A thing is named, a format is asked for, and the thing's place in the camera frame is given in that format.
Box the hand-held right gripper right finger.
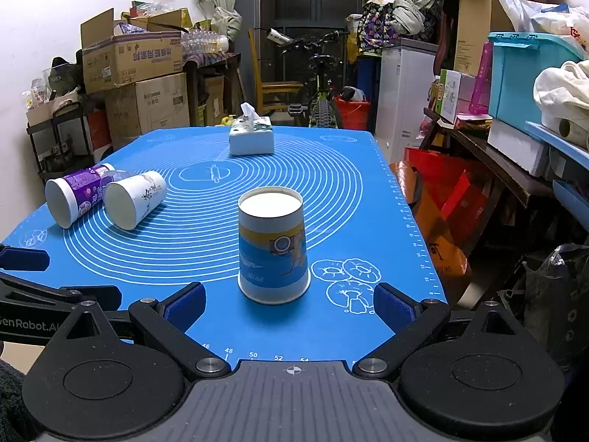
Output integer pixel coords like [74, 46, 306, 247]
[353, 283, 539, 380]

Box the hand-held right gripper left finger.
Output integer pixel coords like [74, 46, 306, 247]
[43, 282, 232, 380]

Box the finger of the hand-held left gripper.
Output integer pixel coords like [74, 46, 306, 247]
[0, 271, 123, 312]
[0, 245, 50, 271]

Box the blue yellow paper cup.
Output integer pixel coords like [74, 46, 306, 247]
[237, 186, 312, 305]

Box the purple paper cup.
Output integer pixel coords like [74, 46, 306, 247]
[45, 163, 116, 229]

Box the white paper cup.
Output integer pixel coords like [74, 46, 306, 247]
[103, 170, 167, 231]

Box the blue silicone baking mat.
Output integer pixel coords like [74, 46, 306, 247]
[0, 124, 449, 373]

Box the orange shopping bag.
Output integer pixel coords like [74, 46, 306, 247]
[389, 161, 472, 305]

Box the dark fuzzy cloth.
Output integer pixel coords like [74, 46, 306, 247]
[0, 359, 31, 442]

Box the red shopping bag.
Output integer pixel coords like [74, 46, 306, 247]
[405, 147, 489, 249]

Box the black rolling shelf cart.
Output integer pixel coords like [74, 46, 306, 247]
[26, 97, 113, 180]

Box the brown wooden bench table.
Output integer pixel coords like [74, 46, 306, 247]
[423, 108, 553, 208]

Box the white tissue box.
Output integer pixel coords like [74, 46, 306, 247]
[229, 102, 275, 156]

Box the dark green bag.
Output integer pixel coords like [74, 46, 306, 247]
[48, 57, 84, 97]

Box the large plain cardboard box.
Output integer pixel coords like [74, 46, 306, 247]
[105, 73, 191, 148]

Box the red bucket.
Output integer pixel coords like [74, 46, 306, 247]
[334, 94, 371, 130]

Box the white foam box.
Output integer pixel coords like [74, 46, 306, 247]
[487, 120, 550, 176]

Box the white chest freezer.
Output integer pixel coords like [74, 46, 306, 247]
[375, 39, 439, 150]

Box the green white carton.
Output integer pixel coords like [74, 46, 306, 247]
[435, 69, 476, 118]

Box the printed open cardboard box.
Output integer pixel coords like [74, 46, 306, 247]
[80, 8, 185, 94]

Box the black bicycle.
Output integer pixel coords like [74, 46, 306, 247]
[267, 30, 351, 130]

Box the wooden chair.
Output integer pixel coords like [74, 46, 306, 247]
[248, 28, 304, 116]

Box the pink flat box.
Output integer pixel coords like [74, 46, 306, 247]
[469, 41, 493, 116]

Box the dark wooden side table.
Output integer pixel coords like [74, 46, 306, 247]
[184, 52, 242, 127]

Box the light blue storage bin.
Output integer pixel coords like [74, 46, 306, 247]
[488, 32, 587, 134]

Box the pack of plastic water bottles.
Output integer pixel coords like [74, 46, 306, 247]
[181, 28, 229, 55]

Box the white crumpled cloth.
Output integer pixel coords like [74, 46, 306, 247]
[534, 61, 589, 134]

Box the floral cloth bundle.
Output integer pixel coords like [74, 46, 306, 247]
[356, 0, 401, 53]

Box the grey green cloth bundle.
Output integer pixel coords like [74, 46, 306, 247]
[393, 0, 426, 36]

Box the tall cardboard box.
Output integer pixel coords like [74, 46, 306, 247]
[454, 0, 514, 77]

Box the white plastic bag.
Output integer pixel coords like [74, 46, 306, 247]
[489, 0, 589, 51]

